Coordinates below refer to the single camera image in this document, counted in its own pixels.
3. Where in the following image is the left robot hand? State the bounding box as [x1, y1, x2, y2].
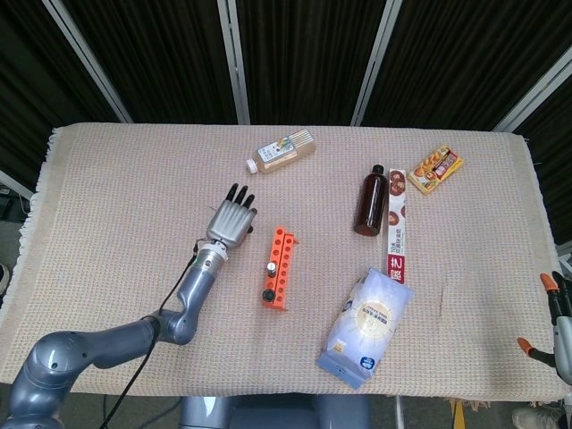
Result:
[205, 183, 259, 249]

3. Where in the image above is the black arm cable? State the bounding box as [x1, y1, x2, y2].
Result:
[100, 243, 200, 429]

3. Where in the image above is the long white baking paper box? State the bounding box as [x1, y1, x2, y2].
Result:
[382, 168, 408, 285]

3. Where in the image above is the grey metal partition post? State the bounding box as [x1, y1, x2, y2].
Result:
[349, 0, 403, 127]
[42, 0, 134, 124]
[492, 44, 572, 134]
[217, 0, 251, 125]

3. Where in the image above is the dark brown bottle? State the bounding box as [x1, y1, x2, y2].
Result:
[353, 164, 391, 237]

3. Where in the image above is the grey robot torso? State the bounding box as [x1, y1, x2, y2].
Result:
[178, 395, 372, 429]

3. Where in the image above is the blue white tissue pack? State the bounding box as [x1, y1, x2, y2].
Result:
[316, 266, 416, 391]

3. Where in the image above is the beige woven tablecloth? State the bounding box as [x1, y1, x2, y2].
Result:
[0, 122, 564, 408]

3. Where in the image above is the yellow snack box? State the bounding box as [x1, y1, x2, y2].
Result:
[406, 143, 465, 198]

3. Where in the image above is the dark pleated curtain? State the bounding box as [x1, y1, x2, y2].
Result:
[0, 0, 572, 247]

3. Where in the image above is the orange tool holder rack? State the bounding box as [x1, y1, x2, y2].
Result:
[261, 224, 299, 311]

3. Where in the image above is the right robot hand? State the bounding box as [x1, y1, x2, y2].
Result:
[517, 270, 572, 385]

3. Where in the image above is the clear juice bottle white cap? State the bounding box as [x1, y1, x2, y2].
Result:
[245, 128, 318, 175]

